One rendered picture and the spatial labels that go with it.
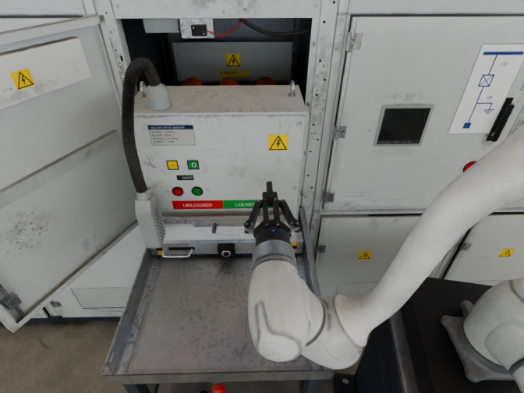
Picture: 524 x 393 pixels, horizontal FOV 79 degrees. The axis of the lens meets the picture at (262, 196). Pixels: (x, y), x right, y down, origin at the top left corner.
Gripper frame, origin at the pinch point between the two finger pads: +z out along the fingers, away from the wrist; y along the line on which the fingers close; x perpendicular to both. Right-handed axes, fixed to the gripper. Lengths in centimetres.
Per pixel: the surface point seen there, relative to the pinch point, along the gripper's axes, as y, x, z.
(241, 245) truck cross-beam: -8.9, -32.1, 12.4
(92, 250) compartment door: -63, -36, 15
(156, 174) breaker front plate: -33.0, -2.7, 13.6
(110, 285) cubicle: -80, -88, 39
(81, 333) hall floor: -104, -123, 33
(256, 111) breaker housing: -3.0, 16.4, 14.4
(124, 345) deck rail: -41, -38, -20
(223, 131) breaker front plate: -12.2, 11.0, 13.6
